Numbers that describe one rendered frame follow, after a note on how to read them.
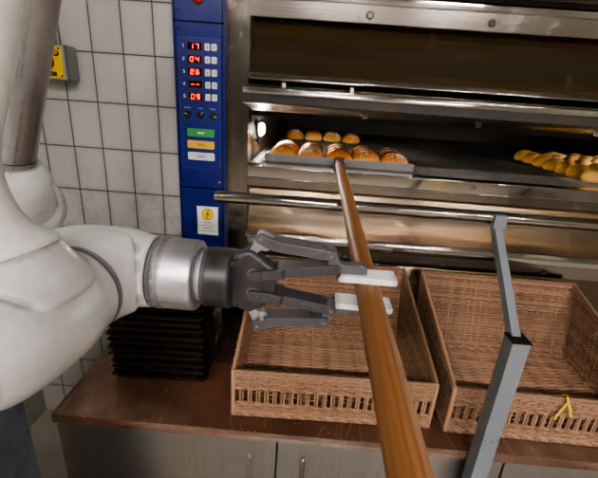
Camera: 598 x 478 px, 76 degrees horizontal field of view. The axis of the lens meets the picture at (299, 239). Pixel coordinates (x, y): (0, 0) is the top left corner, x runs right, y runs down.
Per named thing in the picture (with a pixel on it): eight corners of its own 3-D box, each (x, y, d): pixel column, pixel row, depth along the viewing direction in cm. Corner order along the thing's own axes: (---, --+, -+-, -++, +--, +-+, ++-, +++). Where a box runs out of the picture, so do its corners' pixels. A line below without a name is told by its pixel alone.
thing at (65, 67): (49, 79, 125) (45, 45, 121) (80, 82, 125) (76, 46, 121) (34, 78, 118) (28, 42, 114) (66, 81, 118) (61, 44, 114)
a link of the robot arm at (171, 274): (174, 286, 54) (215, 290, 54) (146, 321, 46) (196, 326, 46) (171, 226, 51) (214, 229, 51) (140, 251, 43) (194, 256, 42)
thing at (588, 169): (510, 158, 199) (513, 147, 197) (603, 165, 198) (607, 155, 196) (587, 183, 142) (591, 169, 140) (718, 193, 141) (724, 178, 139)
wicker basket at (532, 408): (405, 332, 150) (418, 267, 140) (552, 345, 148) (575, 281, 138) (440, 434, 104) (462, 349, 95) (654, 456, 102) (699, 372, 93)
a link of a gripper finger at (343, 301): (335, 303, 47) (335, 308, 47) (393, 309, 47) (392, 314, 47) (335, 291, 50) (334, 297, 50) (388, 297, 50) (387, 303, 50)
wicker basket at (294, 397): (252, 320, 150) (253, 255, 141) (395, 330, 150) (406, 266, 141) (227, 417, 105) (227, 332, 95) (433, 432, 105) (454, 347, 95)
